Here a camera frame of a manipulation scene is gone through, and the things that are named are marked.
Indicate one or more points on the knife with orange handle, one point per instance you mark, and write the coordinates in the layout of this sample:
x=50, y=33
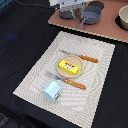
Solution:
x=81, y=56

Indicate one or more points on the brown toy sausage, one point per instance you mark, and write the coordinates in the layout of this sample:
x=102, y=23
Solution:
x=78, y=13

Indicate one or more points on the round tan plate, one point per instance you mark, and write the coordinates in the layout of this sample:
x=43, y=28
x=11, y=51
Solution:
x=74, y=60

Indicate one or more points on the fork with orange handle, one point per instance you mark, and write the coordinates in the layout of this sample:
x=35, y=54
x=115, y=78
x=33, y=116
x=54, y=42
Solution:
x=56, y=77

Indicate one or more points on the beige bowl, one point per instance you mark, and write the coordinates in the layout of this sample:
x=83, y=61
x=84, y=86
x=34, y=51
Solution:
x=123, y=14

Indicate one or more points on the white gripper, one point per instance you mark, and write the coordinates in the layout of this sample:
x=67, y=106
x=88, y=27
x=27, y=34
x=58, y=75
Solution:
x=66, y=5

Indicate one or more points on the beige woven placemat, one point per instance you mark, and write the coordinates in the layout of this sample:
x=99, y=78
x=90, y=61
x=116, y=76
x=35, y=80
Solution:
x=75, y=105

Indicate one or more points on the grey cooking pot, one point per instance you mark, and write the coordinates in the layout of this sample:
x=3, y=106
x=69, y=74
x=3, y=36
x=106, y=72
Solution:
x=68, y=14

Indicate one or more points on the yellow butter box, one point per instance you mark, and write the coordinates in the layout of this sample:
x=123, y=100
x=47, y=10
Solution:
x=68, y=67

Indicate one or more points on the light blue cup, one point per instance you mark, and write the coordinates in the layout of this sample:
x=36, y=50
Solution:
x=51, y=91

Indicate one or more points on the pink toy stove board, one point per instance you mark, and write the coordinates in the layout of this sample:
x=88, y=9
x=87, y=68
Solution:
x=106, y=27

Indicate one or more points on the black stove burner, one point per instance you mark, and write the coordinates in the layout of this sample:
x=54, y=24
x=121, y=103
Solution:
x=96, y=4

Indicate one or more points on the grey frying pan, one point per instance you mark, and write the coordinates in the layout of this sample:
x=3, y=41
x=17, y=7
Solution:
x=91, y=16

